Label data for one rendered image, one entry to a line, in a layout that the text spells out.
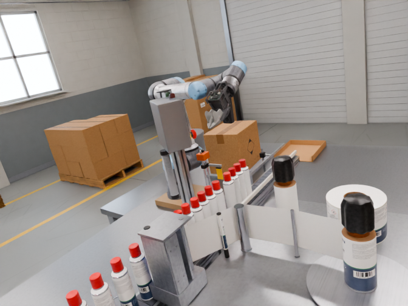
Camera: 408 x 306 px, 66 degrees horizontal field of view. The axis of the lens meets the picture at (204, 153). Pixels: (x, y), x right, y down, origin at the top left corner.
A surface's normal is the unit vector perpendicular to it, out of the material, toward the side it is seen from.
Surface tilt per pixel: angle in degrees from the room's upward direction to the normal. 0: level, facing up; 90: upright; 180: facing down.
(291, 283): 0
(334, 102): 90
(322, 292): 0
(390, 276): 0
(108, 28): 90
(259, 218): 90
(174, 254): 90
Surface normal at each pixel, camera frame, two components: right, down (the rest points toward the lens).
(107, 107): 0.77, 0.06
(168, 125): 0.33, 0.24
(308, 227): -0.65, 0.36
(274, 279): -0.18, -0.93
